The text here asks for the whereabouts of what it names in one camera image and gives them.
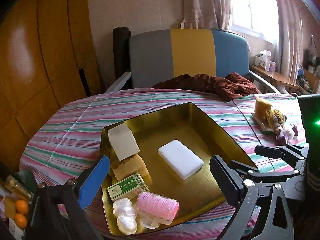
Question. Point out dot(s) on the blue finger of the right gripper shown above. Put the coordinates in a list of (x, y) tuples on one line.
[(275, 152)]

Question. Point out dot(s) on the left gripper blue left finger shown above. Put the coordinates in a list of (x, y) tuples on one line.
[(91, 179)]

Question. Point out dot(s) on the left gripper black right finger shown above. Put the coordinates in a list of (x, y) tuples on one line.
[(228, 180)]

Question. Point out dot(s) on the purple snack packet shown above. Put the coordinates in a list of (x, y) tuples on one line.
[(286, 132)]

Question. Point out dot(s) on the yellow knitted item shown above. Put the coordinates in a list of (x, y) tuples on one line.
[(270, 120)]

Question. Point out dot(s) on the green white medicine box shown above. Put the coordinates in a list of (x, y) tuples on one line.
[(129, 187)]

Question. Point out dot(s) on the striped bed sheet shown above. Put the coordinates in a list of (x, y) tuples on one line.
[(69, 142)]

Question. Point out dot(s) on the yellow sponge on bed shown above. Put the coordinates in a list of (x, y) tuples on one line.
[(261, 105)]

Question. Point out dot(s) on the white foam block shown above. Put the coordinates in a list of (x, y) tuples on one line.
[(181, 159)]

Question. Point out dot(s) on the yellow sponge in tray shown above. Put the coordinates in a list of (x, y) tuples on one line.
[(129, 166)]

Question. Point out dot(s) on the white cardboard box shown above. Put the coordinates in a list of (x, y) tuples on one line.
[(122, 141)]

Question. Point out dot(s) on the orange fruit upper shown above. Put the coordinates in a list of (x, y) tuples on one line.
[(22, 207)]

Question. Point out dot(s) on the orange fruit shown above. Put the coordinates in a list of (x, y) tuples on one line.
[(20, 221), (22, 207)]

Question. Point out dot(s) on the pink hair roller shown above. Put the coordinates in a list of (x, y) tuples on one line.
[(155, 210)]

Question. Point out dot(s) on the orange fruit lower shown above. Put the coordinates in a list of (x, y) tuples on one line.
[(20, 221)]

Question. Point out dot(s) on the wooden side table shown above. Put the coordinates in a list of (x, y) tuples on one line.
[(275, 78)]

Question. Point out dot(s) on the gold metal tray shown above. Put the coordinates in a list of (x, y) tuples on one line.
[(160, 160)]

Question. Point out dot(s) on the glass bottle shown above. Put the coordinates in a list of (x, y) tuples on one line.
[(14, 186)]

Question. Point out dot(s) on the maroon crumpled cloth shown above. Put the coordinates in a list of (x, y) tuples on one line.
[(227, 88)]

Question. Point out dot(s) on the cluttered white shelf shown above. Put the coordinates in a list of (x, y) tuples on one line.
[(308, 76)]

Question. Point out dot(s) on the white product box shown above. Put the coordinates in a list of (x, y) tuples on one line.
[(265, 59)]

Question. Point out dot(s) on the wooden wardrobe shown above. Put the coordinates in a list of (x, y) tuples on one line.
[(47, 60)]

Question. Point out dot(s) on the grey yellow blue chair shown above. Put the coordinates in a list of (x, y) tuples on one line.
[(157, 56)]

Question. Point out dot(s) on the black rolled mat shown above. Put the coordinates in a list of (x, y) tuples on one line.
[(121, 55)]

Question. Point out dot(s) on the pink curtain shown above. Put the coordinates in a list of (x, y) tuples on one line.
[(208, 14)]

